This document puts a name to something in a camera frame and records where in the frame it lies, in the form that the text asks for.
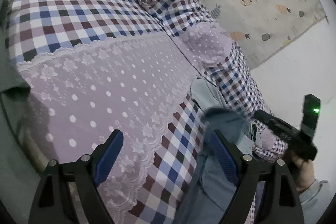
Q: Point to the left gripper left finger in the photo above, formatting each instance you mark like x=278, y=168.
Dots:
x=53, y=199

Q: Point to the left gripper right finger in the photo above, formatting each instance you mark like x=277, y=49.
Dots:
x=269, y=183

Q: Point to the dark blue shirt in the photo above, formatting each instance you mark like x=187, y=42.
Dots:
x=209, y=192

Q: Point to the grey sleeve forearm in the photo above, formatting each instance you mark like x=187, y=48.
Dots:
x=315, y=200

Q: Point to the person right hand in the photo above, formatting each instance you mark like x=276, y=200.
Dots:
x=302, y=171

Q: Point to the light grey-blue garment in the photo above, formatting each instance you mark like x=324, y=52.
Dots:
x=210, y=98

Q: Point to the folded olive green garment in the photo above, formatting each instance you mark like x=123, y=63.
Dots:
x=14, y=89

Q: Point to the plaid bed sheet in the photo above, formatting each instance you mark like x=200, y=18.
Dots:
x=94, y=66

